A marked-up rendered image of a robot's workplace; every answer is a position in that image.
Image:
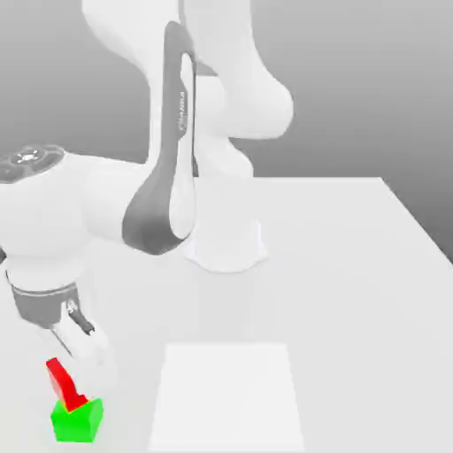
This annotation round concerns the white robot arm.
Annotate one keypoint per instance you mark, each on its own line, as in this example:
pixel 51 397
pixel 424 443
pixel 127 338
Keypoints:
pixel 53 219

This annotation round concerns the small green cube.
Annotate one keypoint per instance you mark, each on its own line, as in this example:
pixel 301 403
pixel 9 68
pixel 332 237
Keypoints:
pixel 76 423

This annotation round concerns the small red cube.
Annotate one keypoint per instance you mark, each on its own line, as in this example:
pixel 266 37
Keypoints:
pixel 63 384

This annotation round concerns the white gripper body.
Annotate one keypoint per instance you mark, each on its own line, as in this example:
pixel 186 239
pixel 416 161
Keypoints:
pixel 90 357

